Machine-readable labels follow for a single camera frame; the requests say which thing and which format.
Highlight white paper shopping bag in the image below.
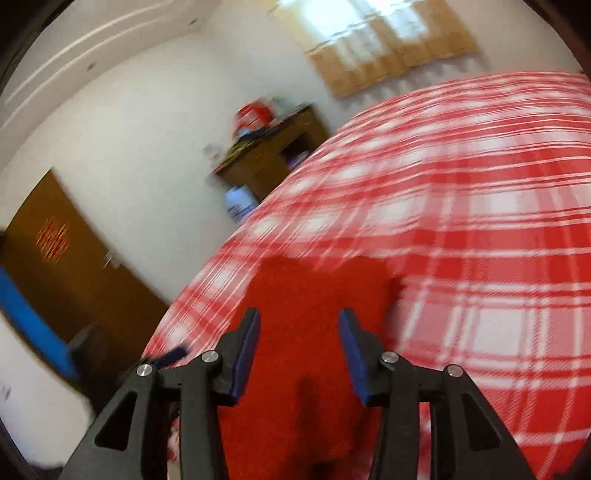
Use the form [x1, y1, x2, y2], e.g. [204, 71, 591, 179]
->
[224, 185, 258, 225]

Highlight red door decoration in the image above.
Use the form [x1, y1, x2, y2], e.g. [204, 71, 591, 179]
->
[36, 217, 70, 262]

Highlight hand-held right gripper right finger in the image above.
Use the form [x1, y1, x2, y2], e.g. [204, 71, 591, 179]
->
[338, 308, 536, 480]

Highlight red embroidered knit sweater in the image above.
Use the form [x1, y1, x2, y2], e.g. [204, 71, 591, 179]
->
[217, 256, 407, 480]

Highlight red gift box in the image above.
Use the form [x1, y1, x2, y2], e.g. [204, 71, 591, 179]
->
[233, 100, 274, 136]

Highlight bed with red plaid sheet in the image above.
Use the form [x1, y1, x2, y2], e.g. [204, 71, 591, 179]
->
[141, 69, 591, 480]

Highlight brown wooden desk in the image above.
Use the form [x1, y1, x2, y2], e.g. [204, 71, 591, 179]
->
[212, 104, 329, 202]

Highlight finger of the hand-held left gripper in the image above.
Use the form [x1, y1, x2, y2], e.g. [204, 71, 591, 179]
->
[0, 268, 77, 381]
[151, 346, 189, 369]

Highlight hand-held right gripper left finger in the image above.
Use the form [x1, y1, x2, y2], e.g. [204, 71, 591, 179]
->
[69, 308, 262, 480]

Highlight short beige window curtain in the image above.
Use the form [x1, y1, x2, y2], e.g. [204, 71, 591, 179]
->
[272, 0, 478, 99]

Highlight brown wooden door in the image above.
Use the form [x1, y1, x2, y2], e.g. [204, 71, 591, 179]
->
[0, 168, 171, 370]

